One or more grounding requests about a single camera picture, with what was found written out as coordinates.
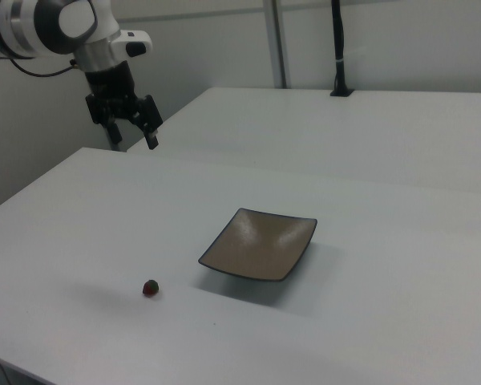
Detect square beige ceramic plate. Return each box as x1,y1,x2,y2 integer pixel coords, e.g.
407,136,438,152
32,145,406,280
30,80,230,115
197,207,318,283

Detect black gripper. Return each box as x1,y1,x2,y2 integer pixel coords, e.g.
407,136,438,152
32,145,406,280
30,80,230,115
83,59,164,152

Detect black pole with base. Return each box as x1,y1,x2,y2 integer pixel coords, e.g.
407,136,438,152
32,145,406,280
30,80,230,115
329,0,355,98

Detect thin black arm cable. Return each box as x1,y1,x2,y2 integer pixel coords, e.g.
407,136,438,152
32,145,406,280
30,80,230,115
10,58,82,78

